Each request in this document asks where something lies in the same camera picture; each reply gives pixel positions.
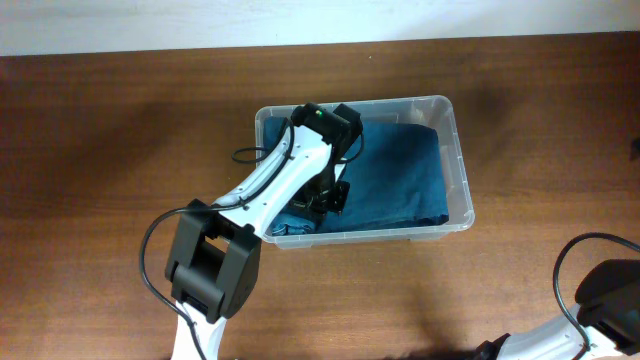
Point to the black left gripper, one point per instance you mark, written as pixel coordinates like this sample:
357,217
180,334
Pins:
329,197

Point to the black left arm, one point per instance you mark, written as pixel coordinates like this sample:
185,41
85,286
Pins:
214,260

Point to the clear plastic storage bin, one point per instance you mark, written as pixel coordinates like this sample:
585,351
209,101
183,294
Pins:
435,112

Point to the dark blue jeans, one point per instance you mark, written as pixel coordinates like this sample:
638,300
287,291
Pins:
396,181

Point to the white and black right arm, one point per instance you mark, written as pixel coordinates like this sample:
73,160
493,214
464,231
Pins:
607,308

